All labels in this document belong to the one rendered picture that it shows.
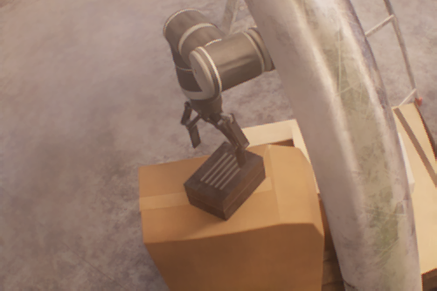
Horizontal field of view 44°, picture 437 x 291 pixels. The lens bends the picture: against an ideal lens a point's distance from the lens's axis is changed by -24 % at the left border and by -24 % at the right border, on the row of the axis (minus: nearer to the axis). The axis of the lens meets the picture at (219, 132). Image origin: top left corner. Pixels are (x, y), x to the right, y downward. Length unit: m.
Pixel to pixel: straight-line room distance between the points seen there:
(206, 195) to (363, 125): 1.12
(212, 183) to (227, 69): 0.52
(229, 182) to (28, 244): 1.68
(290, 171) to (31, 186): 1.90
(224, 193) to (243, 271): 0.32
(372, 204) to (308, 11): 0.25
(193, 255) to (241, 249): 0.14
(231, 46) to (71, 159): 2.24
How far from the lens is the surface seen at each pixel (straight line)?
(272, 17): 0.73
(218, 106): 1.68
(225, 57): 1.40
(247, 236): 1.86
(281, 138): 2.60
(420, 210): 2.24
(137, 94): 3.77
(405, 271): 0.85
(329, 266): 2.61
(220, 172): 1.87
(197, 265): 1.96
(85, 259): 3.06
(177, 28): 1.53
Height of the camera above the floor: 2.33
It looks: 43 degrees down
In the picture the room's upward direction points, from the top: 13 degrees counter-clockwise
